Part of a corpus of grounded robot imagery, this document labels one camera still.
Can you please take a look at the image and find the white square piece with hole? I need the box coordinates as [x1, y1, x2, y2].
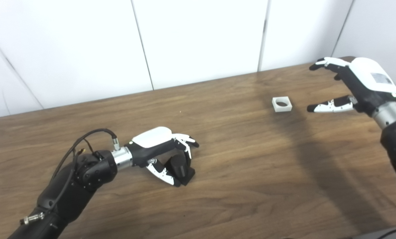
[272, 96, 292, 113]

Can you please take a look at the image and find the thin left wrist wire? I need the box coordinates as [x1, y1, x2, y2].
[73, 139, 96, 155]

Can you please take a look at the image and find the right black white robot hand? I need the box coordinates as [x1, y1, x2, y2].
[307, 57, 396, 117]

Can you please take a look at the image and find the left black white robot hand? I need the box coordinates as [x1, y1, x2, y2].
[125, 126, 200, 187]

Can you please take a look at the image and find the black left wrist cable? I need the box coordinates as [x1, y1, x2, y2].
[20, 128, 120, 226]

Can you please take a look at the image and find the black peg with square base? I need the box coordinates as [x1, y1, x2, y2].
[165, 153, 196, 186]

